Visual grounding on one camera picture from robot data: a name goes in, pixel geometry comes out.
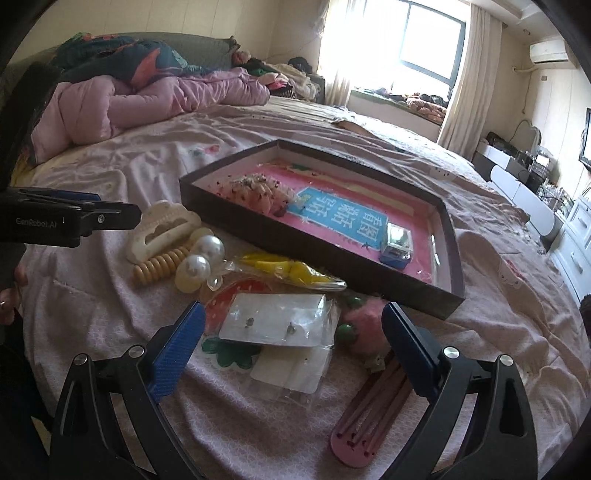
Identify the pink printed bed sheet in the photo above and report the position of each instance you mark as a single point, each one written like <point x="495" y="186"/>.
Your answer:
<point x="258" y="438"/>

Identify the heart shaped mirror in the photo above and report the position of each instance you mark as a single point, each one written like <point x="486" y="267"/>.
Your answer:
<point x="526" y="134"/>

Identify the pink quilt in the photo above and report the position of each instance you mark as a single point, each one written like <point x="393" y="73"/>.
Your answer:
<point x="138" y="106"/>

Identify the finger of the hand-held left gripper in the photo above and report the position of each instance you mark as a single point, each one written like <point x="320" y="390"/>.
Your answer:
<point x="69" y="197"/>
<point x="115" y="218"/>

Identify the sheer white curtain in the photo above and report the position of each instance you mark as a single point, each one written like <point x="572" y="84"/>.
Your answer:
<point x="351" y="55"/>

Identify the clear pearl hair clip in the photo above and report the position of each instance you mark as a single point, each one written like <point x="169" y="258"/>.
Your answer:
<point x="198" y="267"/>

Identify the white air conditioner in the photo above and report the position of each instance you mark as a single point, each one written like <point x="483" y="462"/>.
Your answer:
<point x="549" y="51"/>

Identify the long brown pink hair clip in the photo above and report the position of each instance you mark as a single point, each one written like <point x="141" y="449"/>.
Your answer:
<point x="351" y="443"/>

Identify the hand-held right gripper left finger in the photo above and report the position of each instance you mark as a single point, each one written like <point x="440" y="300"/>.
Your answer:
<point x="180" y="350"/>

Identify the low white cabinet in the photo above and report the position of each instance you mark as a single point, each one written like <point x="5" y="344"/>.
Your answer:
<point x="521" y="194"/>

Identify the dark shallow cardboard box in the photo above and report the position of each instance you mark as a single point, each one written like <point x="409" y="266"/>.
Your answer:
<point x="323" y="259"/>

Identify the bagged plain white card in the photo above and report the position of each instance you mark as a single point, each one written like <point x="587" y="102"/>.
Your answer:
<point x="286" y="369"/>

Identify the bagged yellow bangles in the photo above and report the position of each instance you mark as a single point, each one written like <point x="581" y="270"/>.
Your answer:
<point x="295" y="271"/>

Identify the orange hair comb clip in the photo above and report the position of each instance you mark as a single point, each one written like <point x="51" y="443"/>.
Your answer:
<point x="157" y="268"/>

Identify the dark brown object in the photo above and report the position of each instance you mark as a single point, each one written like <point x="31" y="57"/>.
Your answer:
<point x="586" y="318"/>

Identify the pink book with blue label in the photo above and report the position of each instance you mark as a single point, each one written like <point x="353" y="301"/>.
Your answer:
<point x="351" y="217"/>

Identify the person's left hand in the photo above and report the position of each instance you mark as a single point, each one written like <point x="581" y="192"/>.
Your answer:
<point x="11" y="297"/>

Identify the cream curtain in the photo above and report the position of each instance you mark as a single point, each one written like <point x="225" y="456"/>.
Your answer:
<point x="471" y="92"/>

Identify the grey headboard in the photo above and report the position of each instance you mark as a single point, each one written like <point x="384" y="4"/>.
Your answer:
<point x="194" y="46"/>

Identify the small blue box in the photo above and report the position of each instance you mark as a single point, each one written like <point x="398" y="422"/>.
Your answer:
<point x="396" y="247"/>

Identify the bagged earring card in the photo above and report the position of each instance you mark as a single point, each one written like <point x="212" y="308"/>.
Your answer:
<point x="277" y="314"/>

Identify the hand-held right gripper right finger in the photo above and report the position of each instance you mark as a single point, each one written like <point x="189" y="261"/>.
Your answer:
<point x="406" y="346"/>

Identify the patterned blanket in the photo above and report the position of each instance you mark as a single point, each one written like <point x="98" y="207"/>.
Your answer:
<point x="427" y="106"/>

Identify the cream hair claw clip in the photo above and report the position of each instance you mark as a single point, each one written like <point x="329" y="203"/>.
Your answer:
<point x="138" y="244"/>

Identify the white drawer dresser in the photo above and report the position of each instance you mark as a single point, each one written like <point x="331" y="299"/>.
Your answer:
<point x="575" y="249"/>

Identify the pile of clothes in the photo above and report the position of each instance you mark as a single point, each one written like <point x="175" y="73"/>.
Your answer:
<point x="286" y="83"/>

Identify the black television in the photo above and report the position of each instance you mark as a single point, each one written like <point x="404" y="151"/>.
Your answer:
<point x="587" y="138"/>

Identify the window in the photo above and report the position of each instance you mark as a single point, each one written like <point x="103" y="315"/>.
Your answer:
<point x="429" y="41"/>

